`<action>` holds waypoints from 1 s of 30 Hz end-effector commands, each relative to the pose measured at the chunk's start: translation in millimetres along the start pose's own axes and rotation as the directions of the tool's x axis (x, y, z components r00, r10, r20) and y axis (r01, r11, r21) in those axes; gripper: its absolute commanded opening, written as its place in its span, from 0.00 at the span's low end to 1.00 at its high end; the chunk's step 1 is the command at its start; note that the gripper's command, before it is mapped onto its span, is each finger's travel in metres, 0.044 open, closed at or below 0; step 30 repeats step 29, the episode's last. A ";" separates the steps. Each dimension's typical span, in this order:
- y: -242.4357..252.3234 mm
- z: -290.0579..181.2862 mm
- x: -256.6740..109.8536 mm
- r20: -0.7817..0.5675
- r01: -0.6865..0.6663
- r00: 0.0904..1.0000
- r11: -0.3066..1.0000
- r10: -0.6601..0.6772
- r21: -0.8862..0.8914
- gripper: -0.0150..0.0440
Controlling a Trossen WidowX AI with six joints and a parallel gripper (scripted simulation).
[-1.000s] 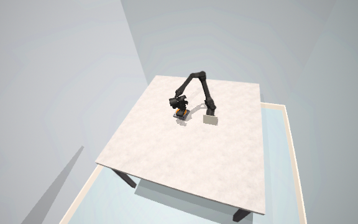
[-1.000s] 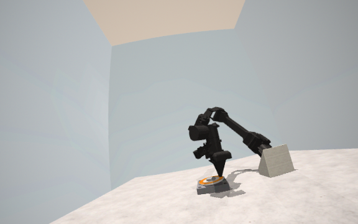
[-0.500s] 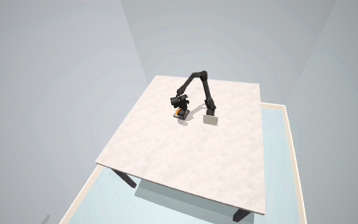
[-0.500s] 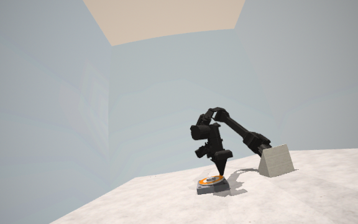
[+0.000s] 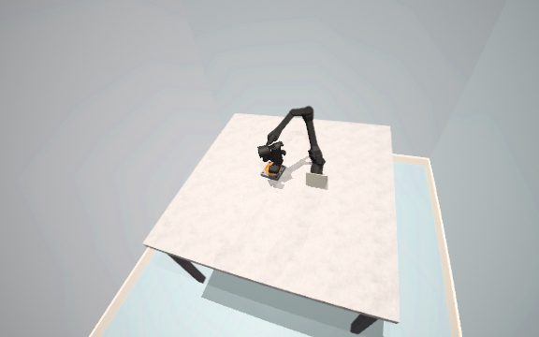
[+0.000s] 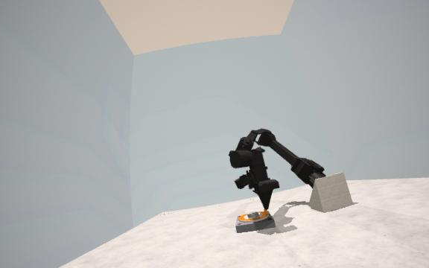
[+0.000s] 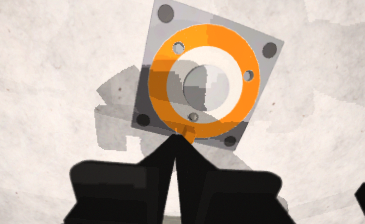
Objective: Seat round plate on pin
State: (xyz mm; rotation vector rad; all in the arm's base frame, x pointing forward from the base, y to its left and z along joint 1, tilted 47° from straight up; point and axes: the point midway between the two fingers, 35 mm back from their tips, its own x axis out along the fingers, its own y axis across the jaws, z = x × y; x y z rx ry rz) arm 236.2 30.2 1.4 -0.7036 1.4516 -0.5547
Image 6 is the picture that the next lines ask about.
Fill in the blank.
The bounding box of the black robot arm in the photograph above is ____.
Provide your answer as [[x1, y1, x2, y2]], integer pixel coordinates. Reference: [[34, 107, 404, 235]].
[[229, 128, 326, 189]]

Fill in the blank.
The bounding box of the orange round plate with tab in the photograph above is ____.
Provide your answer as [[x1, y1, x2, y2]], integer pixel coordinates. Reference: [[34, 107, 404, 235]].
[[239, 209, 269, 223]]

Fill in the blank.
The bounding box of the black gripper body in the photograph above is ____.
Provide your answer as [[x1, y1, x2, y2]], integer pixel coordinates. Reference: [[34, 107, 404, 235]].
[[249, 164, 279, 192]]

